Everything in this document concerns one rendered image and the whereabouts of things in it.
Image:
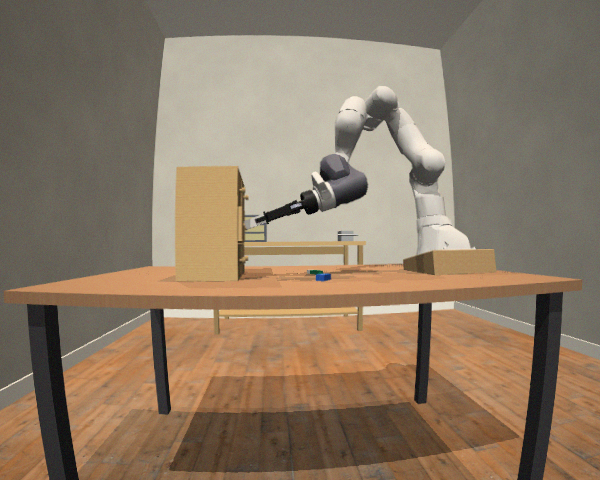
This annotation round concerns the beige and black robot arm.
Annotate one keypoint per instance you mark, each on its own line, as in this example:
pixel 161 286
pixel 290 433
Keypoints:
pixel 346 184

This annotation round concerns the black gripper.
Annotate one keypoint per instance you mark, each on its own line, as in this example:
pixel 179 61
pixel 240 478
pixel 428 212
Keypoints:
pixel 309 203

